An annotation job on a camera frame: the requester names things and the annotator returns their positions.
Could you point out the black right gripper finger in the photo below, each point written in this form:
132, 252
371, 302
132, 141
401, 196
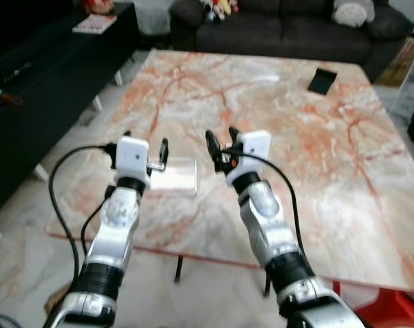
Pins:
212, 143
233, 132

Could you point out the clear plastic container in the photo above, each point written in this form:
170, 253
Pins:
180, 176

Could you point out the long black TV bench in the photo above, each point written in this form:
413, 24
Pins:
50, 89

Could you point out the small black flat case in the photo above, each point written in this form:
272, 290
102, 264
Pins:
322, 80

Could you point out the black table leg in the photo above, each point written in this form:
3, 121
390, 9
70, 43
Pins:
180, 270
268, 283

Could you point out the dark fabric sofa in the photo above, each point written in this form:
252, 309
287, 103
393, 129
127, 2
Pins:
289, 34

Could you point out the pink white book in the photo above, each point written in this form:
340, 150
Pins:
94, 24

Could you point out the colourful plush toy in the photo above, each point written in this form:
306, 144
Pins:
219, 8

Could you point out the red orange ornament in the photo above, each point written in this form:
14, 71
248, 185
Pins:
98, 6

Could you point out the brown cardboard carton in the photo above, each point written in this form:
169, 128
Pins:
402, 61

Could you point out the brown cardboard scrap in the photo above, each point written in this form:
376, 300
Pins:
59, 299

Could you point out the grey plush toy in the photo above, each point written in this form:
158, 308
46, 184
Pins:
352, 12

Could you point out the red plastic stool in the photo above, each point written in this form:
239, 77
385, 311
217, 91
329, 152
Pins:
391, 311

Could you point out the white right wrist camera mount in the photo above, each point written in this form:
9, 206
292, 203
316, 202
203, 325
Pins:
253, 147

